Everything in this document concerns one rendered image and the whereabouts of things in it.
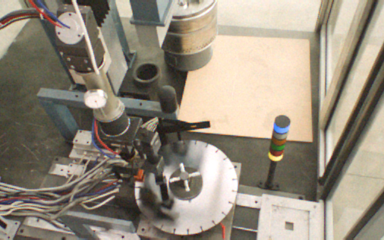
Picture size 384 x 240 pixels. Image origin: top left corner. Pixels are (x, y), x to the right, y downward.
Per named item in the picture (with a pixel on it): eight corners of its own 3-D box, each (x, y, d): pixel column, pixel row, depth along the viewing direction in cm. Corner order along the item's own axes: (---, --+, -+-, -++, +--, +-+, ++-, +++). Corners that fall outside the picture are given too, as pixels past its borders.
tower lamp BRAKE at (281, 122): (289, 121, 107) (291, 115, 104) (288, 134, 104) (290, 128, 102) (274, 120, 107) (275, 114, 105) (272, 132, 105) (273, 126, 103)
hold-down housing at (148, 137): (168, 164, 108) (158, 125, 92) (161, 178, 105) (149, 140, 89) (151, 159, 109) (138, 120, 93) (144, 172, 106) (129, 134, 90)
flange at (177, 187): (209, 185, 116) (209, 181, 114) (182, 206, 113) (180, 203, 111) (189, 162, 122) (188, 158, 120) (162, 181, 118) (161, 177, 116)
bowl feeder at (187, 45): (224, 37, 186) (224, -28, 157) (213, 82, 169) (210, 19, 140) (166, 32, 191) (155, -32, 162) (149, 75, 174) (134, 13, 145)
